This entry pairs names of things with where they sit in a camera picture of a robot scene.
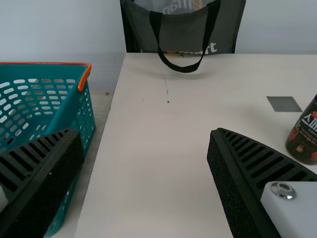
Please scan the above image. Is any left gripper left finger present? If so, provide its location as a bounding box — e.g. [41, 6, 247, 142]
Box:
[0, 127, 85, 238]

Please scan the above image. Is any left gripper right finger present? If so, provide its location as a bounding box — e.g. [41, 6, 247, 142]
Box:
[206, 127, 317, 238]

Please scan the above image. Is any small square scanner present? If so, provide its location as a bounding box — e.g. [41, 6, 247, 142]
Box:
[266, 96, 303, 113]

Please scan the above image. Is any teal shopping basket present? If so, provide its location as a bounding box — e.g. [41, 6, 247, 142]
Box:
[0, 61, 97, 237]

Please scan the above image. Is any dark grey bag with straps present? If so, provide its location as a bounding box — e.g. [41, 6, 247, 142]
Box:
[120, 0, 246, 74]

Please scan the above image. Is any dark coffee bottle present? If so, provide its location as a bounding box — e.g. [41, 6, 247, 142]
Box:
[285, 93, 317, 166]

